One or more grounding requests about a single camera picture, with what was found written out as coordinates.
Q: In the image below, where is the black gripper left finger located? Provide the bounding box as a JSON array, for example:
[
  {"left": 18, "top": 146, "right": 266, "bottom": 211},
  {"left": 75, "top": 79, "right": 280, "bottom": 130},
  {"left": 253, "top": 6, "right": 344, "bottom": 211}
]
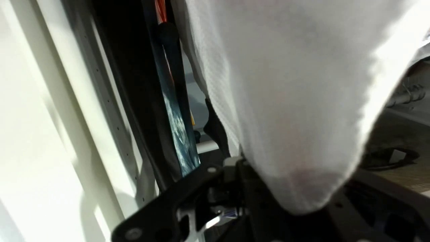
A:
[{"left": 112, "top": 149, "right": 288, "bottom": 242}]

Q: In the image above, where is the white golf tee shirt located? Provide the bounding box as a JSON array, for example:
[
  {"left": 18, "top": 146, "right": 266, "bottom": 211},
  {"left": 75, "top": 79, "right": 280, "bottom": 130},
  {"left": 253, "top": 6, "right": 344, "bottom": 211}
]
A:
[{"left": 180, "top": 0, "right": 430, "bottom": 216}]

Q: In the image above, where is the black necktie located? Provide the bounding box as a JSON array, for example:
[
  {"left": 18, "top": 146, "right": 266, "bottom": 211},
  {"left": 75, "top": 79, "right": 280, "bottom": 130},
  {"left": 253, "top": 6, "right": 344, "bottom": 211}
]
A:
[{"left": 86, "top": 0, "right": 183, "bottom": 192}]

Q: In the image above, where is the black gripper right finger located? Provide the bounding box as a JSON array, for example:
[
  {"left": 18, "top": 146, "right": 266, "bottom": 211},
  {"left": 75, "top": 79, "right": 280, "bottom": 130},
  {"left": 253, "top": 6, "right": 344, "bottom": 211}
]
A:
[{"left": 313, "top": 172, "right": 430, "bottom": 242}]

